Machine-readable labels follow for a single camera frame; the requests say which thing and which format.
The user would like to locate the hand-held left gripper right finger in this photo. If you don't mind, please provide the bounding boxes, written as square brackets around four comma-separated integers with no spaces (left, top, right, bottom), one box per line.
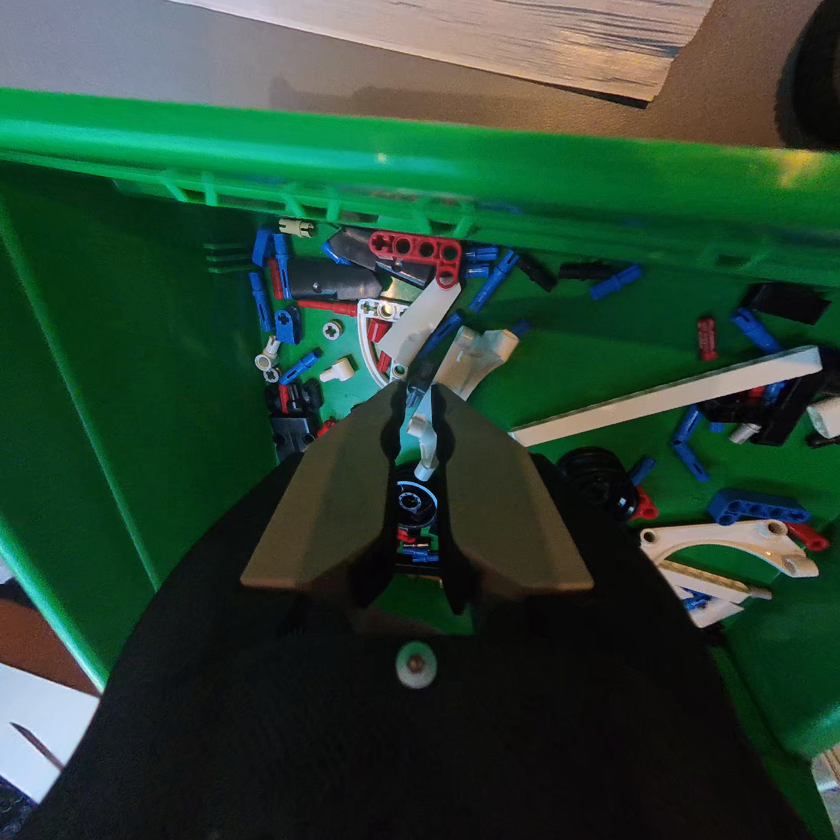
[430,382,596,616]

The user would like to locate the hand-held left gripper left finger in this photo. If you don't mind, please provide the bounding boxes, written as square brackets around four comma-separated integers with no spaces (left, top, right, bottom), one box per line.
[239,381,406,609]

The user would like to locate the pile of brick parts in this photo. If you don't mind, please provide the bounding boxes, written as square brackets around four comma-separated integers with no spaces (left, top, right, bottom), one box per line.
[248,217,840,631]

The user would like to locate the green plastic bin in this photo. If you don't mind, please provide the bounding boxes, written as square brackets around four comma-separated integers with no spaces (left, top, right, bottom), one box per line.
[0,88,840,840]

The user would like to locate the black wheel rim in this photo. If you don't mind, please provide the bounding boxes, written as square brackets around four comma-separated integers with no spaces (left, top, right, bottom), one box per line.
[392,462,439,526]
[556,448,641,522]

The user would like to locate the long white brick beam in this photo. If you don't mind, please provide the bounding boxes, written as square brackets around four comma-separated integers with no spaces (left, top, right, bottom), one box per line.
[508,346,824,448]

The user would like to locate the white wheel arch panel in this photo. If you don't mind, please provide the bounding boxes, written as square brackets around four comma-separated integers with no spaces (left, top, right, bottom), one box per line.
[640,520,820,578]

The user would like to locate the white curved brick panel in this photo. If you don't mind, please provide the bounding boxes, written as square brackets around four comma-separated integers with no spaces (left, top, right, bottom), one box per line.
[379,282,462,370]

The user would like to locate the blue brick beam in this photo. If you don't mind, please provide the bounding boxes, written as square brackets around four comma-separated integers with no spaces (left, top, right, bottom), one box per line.
[707,489,811,526]

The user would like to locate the red angled brick beam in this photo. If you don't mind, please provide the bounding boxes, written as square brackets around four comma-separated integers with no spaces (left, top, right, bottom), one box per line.
[369,231,463,290]

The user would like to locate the open instruction booklet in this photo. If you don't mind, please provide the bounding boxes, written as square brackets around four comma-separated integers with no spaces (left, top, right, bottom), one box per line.
[167,0,716,102]

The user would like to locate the black rubber tyre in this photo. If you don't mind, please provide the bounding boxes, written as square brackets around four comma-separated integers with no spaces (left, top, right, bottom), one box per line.
[774,0,840,151]

